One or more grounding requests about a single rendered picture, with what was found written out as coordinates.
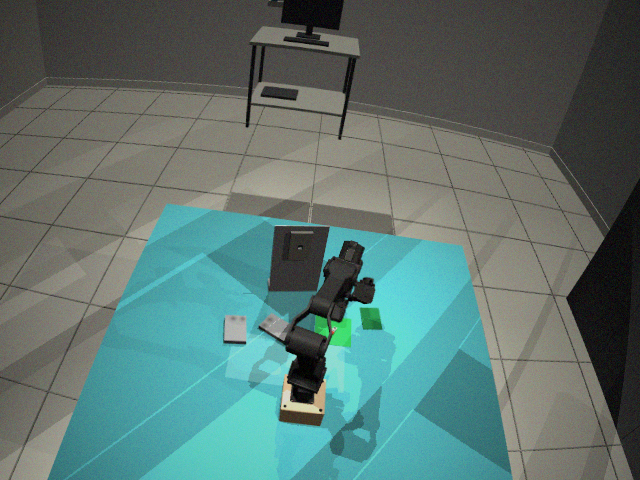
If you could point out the green square marking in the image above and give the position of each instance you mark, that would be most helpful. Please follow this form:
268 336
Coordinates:
341 337

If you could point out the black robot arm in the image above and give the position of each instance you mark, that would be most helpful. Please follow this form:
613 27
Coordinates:
307 371

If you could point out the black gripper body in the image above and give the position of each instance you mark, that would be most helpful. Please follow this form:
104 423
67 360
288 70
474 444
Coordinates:
339 311

